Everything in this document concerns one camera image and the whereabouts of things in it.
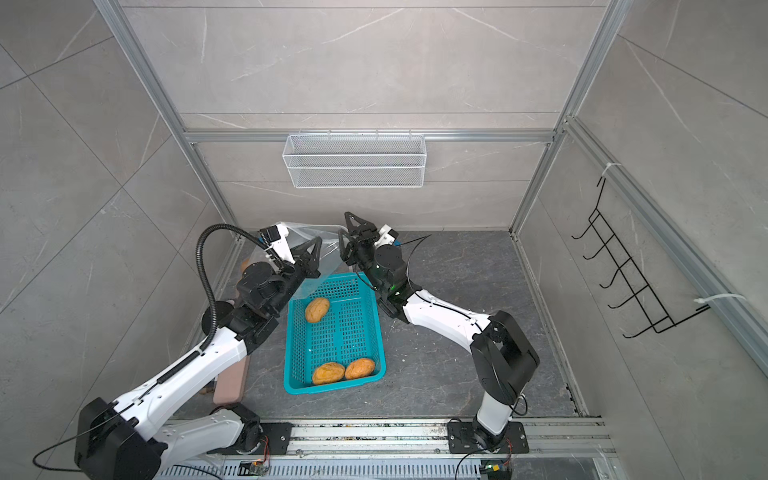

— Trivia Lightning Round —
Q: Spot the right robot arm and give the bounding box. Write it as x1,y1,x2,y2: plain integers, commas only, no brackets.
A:
338,211,540,451

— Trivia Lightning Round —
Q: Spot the pink rectangular case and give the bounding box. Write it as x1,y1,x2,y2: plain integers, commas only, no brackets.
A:
213,356,250,406

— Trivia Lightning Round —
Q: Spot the white mesh wall basket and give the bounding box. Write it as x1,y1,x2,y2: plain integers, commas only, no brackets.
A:
282,133,428,189

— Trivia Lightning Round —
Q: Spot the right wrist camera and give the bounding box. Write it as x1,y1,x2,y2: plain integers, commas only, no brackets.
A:
374,225,399,249

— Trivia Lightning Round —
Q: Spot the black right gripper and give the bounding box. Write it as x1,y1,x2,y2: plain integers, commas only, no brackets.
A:
344,214,393,297

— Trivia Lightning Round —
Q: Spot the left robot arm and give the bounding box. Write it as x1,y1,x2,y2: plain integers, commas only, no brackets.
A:
74,225,322,479

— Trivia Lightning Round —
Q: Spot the teal plastic basket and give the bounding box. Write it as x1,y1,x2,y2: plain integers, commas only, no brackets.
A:
284,273,386,395

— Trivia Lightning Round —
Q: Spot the pink plush doll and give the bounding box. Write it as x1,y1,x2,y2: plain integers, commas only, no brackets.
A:
201,300,234,336

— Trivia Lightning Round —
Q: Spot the large yellow potato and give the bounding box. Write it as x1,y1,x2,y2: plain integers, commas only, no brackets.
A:
305,297,330,324

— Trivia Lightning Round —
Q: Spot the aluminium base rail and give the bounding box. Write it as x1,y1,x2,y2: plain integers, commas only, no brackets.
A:
159,417,627,479

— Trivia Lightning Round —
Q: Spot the yellow potato lower middle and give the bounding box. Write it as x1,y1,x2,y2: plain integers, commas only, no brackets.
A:
312,362,346,386

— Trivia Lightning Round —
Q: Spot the black corrugated cable hose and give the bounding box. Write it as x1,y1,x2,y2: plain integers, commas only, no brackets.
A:
194,223,265,355

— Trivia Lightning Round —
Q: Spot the wrinkled orange potato bottom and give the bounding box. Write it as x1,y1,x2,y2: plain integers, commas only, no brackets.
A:
344,358,376,380

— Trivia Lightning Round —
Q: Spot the black wire hook rack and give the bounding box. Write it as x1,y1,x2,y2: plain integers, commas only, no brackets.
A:
570,178,711,340

